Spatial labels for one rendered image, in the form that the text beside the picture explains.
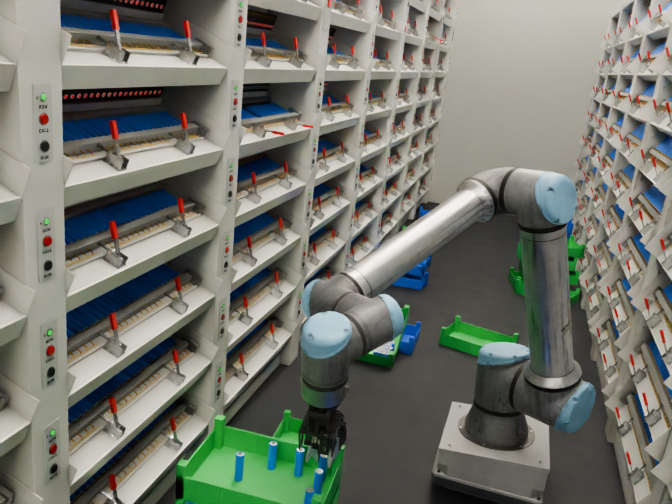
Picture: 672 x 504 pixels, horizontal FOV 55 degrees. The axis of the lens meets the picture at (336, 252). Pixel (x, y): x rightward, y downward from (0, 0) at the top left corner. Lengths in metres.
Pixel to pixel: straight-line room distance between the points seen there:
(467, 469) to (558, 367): 0.42
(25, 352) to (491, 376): 1.26
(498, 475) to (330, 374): 0.91
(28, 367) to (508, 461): 1.29
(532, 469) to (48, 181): 1.45
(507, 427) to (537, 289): 0.50
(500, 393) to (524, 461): 0.20
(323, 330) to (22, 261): 0.51
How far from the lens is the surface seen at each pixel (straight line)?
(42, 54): 1.13
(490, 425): 2.01
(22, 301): 1.18
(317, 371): 1.19
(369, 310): 1.24
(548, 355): 1.79
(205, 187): 1.74
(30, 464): 1.33
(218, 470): 1.49
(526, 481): 1.99
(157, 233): 1.56
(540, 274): 1.66
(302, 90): 2.35
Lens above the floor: 1.21
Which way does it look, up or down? 17 degrees down
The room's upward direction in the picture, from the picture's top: 6 degrees clockwise
